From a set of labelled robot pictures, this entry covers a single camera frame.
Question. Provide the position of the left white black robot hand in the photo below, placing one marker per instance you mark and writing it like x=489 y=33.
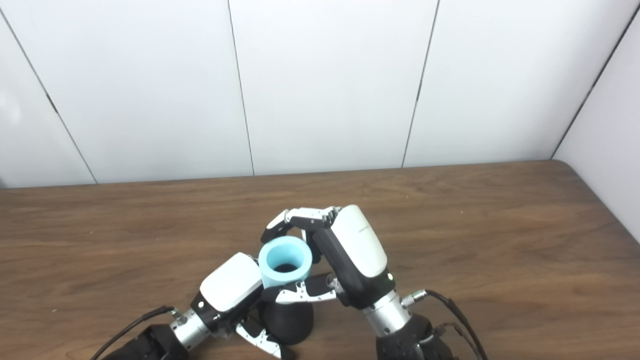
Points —
x=230 y=285

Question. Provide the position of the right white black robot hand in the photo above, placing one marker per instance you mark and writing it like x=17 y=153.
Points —
x=357 y=255

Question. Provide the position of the black nozzle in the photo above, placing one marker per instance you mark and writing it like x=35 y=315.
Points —
x=290 y=322

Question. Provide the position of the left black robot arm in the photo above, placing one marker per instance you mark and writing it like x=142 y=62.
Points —
x=155 y=340

